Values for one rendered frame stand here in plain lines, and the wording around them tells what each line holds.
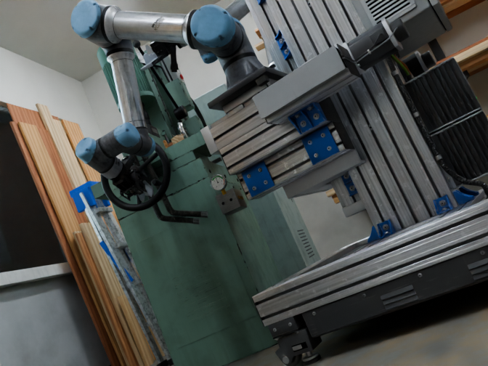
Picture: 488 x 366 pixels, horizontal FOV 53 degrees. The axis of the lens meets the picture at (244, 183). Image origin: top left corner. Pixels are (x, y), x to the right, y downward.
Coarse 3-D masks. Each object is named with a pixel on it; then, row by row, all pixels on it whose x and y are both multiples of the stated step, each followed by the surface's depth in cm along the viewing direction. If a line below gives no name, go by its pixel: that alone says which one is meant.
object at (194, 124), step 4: (196, 116) 239; (188, 120) 239; (192, 120) 239; (196, 120) 238; (200, 120) 243; (188, 124) 239; (192, 124) 239; (196, 124) 238; (200, 124) 239; (188, 128) 239; (192, 128) 238; (196, 128) 238; (200, 128) 238; (192, 132) 238; (196, 132) 238
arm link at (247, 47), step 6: (234, 18) 157; (240, 24) 158; (246, 36) 157; (246, 42) 156; (240, 48) 153; (246, 48) 155; (252, 48) 158; (234, 54) 154; (222, 60) 156; (228, 60) 155; (222, 66) 158
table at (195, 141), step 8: (192, 136) 205; (200, 136) 204; (176, 144) 206; (184, 144) 205; (192, 144) 204; (200, 144) 203; (168, 152) 206; (176, 152) 206; (184, 152) 205; (200, 152) 213; (208, 152) 219; (152, 160) 198; (160, 160) 199; (144, 168) 200; (96, 184) 213; (112, 184) 211; (96, 192) 213; (104, 192) 212
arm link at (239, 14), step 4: (236, 0) 204; (240, 0) 203; (244, 0) 203; (232, 4) 202; (236, 4) 202; (240, 4) 203; (244, 4) 203; (228, 8) 201; (232, 8) 201; (236, 8) 202; (240, 8) 202; (244, 8) 203; (232, 12) 201; (236, 12) 201; (240, 12) 203; (244, 12) 204; (248, 12) 208; (232, 16) 201; (236, 16) 202; (240, 16) 203; (244, 16) 206
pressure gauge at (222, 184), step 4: (216, 176) 194; (220, 176) 194; (212, 180) 195; (220, 180) 194; (224, 180) 193; (212, 184) 194; (216, 184) 194; (220, 184) 194; (224, 184) 193; (216, 188) 194; (220, 188) 194; (224, 188) 196; (224, 192) 195
